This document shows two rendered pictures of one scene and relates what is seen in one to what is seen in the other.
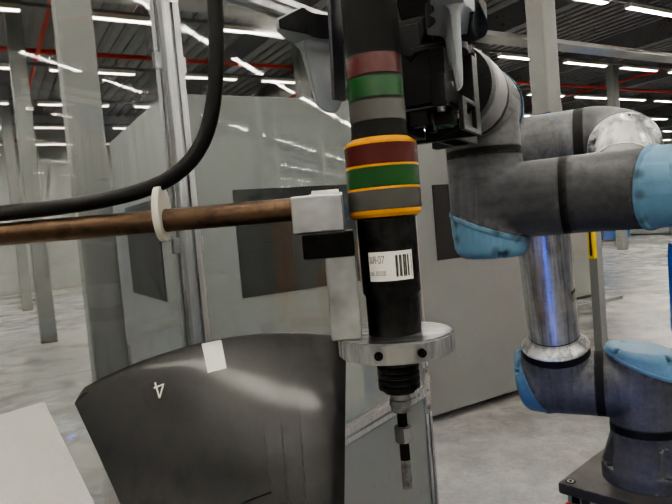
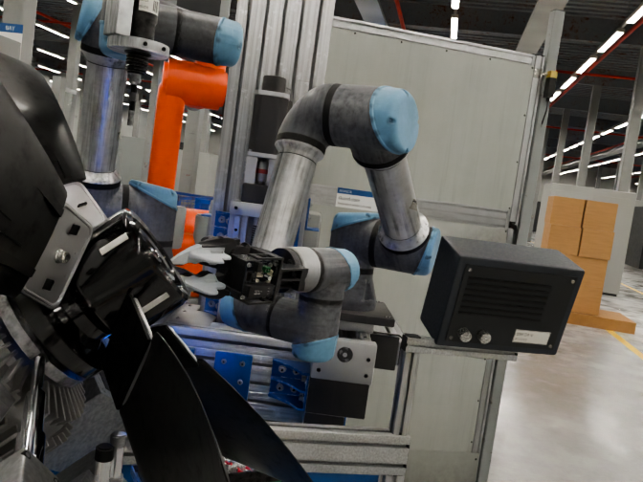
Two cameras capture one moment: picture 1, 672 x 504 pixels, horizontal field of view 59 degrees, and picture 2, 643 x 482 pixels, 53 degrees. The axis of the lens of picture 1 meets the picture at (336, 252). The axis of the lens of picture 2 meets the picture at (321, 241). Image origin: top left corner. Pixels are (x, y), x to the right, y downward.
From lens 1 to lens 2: 0.55 m
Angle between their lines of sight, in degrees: 49
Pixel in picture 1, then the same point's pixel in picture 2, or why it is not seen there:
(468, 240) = not seen: hidden behind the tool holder
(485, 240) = not seen: hidden behind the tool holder
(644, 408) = (152, 224)
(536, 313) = (90, 144)
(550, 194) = (172, 25)
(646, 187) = (221, 37)
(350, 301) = (128, 15)
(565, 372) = (102, 193)
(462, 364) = not seen: outside the picture
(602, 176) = (201, 24)
